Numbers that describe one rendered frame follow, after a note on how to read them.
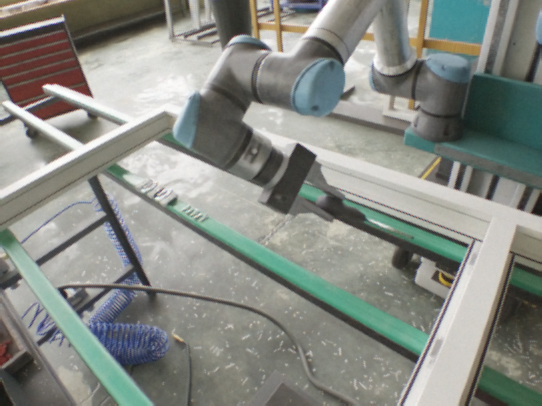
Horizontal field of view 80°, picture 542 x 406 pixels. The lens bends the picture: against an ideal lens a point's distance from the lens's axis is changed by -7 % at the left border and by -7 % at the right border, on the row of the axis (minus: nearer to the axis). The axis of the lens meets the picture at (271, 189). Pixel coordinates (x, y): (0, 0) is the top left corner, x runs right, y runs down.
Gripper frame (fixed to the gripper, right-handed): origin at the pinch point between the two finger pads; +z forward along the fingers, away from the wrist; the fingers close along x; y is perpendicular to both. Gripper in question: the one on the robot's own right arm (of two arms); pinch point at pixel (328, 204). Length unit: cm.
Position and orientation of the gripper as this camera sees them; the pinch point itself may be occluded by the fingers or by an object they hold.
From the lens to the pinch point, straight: 71.8
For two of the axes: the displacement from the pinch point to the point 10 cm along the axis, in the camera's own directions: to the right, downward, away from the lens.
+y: 3.7, 0.4, -9.3
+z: 8.1, 4.8, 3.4
